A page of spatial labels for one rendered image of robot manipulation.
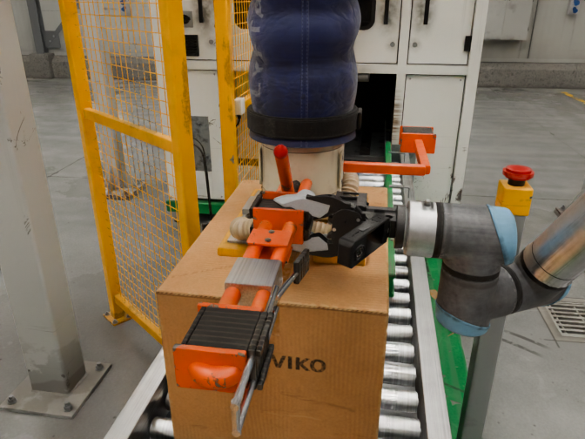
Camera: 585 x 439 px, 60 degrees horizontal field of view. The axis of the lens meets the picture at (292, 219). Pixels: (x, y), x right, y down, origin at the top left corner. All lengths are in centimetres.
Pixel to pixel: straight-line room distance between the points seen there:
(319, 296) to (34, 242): 123
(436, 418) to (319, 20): 83
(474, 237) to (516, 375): 158
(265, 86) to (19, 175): 105
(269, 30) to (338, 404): 67
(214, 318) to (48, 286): 146
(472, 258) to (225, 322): 43
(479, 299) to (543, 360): 164
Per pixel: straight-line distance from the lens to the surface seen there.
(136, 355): 237
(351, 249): 73
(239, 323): 55
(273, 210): 81
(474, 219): 82
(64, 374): 218
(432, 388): 127
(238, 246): 100
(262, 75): 98
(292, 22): 93
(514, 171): 132
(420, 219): 80
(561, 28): 1001
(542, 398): 229
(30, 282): 200
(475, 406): 166
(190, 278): 95
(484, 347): 154
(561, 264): 89
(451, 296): 87
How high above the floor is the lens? 141
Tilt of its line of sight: 24 degrees down
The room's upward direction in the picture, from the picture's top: straight up
